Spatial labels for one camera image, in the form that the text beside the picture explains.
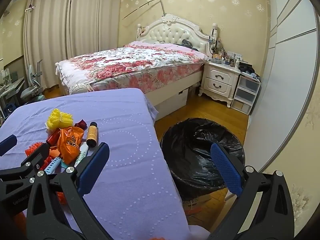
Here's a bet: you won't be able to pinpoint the red plastic bag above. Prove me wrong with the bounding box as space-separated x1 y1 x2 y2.
25 142 43 156

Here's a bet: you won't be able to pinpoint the red cylindrical bottle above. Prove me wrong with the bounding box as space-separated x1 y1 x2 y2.
46 128 60 147

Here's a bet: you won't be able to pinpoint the orange snack wrapper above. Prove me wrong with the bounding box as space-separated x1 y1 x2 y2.
57 126 84 165

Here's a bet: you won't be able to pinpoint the yellow mesh scrubber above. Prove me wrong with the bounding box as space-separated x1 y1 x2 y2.
46 108 73 132

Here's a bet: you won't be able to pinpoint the teal white tube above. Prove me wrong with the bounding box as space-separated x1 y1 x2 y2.
74 142 89 167

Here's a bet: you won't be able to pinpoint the dark red ribbon bow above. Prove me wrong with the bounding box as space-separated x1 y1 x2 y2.
74 120 87 131

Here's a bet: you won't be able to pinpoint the orange thread spool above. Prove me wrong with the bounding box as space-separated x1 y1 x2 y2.
86 122 98 148

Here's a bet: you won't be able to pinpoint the orange paper packet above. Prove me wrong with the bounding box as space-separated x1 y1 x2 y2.
49 146 61 159

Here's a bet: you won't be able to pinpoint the black lined trash bin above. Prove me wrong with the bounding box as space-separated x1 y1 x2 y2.
160 118 245 201

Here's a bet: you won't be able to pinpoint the white desk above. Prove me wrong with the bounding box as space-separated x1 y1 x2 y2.
1 68 25 120

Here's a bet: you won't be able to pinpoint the grey desk chair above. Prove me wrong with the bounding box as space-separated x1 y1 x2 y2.
20 60 46 105

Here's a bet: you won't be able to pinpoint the purple table cloth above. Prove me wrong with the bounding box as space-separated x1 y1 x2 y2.
0 87 193 240

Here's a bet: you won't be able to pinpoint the plastic drawer unit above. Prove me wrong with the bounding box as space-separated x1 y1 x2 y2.
231 73 261 115

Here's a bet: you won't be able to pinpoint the beige curtains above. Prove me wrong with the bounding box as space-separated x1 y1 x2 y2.
23 0 120 88

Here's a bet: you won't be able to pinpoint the floral covered bed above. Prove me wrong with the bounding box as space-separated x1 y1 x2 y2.
56 41 208 95

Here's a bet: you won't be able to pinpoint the white under-bed box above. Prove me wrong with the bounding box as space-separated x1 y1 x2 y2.
155 89 188 121

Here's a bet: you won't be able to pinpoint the white nightstand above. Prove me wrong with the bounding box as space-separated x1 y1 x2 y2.
198 60 241 108

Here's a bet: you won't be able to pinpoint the nightstand clutter items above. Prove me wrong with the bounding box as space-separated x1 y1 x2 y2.
208 23 260 82

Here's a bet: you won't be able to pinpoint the white tufted headboard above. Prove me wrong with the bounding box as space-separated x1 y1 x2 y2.
136 14 218 56

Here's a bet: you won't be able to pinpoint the white wardrobe door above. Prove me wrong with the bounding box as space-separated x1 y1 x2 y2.
244 0 319 171

